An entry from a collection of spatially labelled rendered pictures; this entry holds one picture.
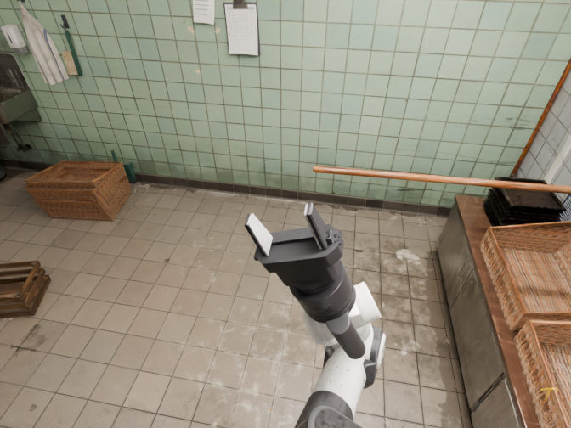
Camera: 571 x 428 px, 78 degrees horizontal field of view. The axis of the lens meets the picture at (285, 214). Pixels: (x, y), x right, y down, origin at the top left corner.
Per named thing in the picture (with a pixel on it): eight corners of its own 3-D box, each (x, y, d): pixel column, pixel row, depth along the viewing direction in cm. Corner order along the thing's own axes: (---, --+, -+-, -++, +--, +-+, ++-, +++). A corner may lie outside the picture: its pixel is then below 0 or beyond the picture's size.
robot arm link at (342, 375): (381, 369, 84) (362, 444, 65) (330, 352, 89) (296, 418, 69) (387, 327, 81) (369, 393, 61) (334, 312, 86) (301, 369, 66)
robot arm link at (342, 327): (350, 252, 58) (367, 289, 65) (291, 279, 59) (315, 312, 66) (378, 309, 49) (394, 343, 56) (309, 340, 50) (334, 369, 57)
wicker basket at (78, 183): (105, 210, 285) (93, 182, 266) (37, 208, 286) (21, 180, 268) (128, 176, 321) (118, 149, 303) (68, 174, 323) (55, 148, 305)
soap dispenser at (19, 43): (31, 52, 277) (19, 24, 264) (23, 55, 270) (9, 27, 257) (21, 52, 278) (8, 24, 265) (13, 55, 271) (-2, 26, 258)
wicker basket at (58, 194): (104, 217, 287) (93, 190, 269) (38, 215, 289) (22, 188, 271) (128, 183, 323) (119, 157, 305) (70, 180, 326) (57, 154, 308)
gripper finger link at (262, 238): (247, 228, 44) (268, 256, 48) (253, 209, 46) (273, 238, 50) (236, 229, 44) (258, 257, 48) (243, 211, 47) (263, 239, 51)
